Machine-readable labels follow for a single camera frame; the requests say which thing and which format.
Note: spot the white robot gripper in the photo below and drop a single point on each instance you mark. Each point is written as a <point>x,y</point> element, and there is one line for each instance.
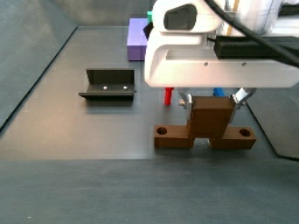
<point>216,44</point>

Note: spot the brown T-shaped block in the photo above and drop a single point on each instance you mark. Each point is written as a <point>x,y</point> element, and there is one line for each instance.
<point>212,113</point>

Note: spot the purple base board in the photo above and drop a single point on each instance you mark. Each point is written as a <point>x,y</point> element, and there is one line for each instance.
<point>137,40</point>

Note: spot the blue cylindrical peg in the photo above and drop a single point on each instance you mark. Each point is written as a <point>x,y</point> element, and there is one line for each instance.
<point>218,92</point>

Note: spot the red hexagonal peg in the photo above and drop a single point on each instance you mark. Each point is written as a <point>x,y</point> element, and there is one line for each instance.
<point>169,91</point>

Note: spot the black angle bracket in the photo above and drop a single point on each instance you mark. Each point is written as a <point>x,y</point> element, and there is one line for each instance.
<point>110,82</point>

